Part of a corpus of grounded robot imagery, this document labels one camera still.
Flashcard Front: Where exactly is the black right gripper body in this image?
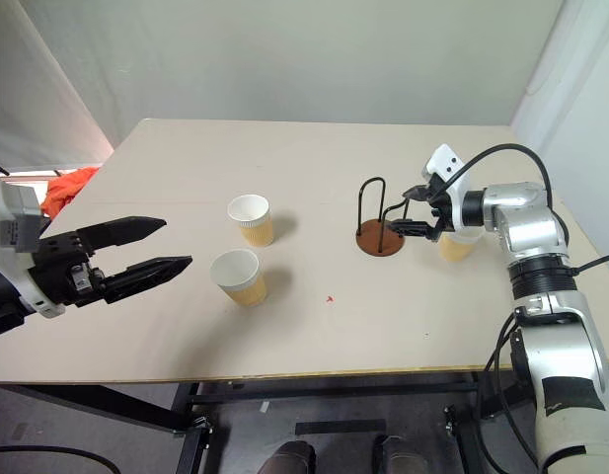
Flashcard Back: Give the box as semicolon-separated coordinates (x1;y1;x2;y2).
427;181;457;244

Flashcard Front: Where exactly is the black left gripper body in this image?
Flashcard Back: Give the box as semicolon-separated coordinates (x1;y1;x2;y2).
27;229;109;309

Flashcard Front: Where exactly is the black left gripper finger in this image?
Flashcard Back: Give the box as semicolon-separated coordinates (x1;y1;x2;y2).
104;255;193;305
75;215;168;254

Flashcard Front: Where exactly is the brown paper cup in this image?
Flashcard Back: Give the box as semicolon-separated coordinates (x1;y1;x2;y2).
208;248;268;309
437;228;484;265
226;194;275;249

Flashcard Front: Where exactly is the orange cloth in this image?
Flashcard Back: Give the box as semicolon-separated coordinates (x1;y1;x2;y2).
40;166;101;219

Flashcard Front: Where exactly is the black flat bar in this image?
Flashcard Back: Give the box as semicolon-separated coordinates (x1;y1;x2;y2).
294;419;388;436

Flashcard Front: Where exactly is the dark rounded shape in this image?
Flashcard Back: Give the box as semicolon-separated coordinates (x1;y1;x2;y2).
258;439;318;474

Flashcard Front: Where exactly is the black wire cup rack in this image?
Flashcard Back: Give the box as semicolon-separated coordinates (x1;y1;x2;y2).
354;174;415;259

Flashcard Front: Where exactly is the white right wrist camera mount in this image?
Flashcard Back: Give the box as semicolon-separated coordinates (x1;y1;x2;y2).
420;143;472;233

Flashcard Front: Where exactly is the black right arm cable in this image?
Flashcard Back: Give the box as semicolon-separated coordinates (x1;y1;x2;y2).
437;142;609;277

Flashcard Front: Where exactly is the black metal table frame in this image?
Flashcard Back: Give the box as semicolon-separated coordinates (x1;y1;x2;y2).
0;367;532;474

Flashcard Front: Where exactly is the black floor cable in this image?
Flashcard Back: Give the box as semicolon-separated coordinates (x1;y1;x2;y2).
0;444;123;474

